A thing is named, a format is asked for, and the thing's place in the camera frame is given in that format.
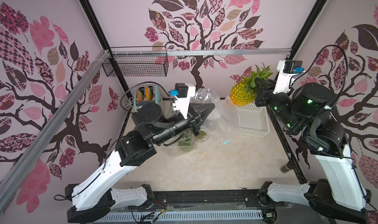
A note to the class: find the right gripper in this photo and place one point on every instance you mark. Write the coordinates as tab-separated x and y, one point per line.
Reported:
263	97

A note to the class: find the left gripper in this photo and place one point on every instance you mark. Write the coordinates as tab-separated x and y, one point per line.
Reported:
203	107

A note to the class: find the pineapple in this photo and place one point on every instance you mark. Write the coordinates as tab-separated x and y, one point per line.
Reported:
244	91

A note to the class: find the zip-top bag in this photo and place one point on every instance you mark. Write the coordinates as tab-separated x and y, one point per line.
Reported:
224	121

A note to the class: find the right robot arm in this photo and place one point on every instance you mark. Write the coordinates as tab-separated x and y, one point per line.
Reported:
340	195

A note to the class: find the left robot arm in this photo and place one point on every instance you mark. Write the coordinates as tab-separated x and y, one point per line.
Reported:
96	196

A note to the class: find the back green-zip bag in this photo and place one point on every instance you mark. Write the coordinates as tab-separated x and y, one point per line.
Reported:
172	110

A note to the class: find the middle blue-zip bag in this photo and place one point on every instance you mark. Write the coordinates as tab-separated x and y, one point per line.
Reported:
183	146

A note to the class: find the white plastic basket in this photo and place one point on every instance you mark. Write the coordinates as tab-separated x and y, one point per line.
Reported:
254	121

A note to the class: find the mint green toaster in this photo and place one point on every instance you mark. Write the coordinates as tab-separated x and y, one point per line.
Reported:
144	95

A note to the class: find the white vent strip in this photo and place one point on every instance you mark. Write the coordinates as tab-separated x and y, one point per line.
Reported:
179	216

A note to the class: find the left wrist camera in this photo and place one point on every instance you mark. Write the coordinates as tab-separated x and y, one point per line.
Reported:
182	93

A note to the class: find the white wire wall shelf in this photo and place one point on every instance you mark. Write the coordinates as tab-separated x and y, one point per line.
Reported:
309	107

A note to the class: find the aluminium rail back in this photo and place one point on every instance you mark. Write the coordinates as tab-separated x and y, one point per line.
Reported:
264	51

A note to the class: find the aluminium rail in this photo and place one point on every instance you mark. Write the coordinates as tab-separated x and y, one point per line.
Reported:
17	174
264	51

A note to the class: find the black wire wall basket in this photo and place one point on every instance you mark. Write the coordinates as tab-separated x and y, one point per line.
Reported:
137	61

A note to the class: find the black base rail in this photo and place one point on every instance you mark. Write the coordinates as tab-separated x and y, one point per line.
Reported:
243	199

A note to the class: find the aluminium rail left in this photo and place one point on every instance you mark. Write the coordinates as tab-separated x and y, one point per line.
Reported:
17	174

